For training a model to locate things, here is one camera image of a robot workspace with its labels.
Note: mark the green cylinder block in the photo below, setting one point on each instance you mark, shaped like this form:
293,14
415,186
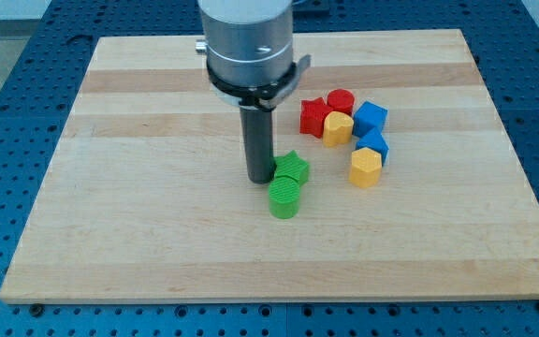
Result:
284,194

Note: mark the blue cube block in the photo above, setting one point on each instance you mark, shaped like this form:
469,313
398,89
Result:
367,117

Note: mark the red cylinder block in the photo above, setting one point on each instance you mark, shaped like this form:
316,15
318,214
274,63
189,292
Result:
341,100

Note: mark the yellow hexagon block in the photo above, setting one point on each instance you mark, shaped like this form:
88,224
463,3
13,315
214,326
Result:
365,169

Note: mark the wooden board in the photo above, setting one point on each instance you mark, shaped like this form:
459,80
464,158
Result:
147,200

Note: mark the blue triangular block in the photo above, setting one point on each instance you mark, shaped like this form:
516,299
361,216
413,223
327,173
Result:
374,140

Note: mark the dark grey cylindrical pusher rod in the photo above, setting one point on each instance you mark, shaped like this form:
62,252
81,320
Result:
257,134

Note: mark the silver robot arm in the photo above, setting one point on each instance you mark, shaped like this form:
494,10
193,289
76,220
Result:
249,49

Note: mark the red star block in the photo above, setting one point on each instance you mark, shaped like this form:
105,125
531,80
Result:
312,116

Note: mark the black pusher mounting flange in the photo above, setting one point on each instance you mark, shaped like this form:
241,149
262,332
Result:
264,97

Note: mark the yellow heart block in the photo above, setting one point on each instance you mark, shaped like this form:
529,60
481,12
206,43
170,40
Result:
338,129

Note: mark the green star block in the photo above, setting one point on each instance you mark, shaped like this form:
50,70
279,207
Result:
292,166

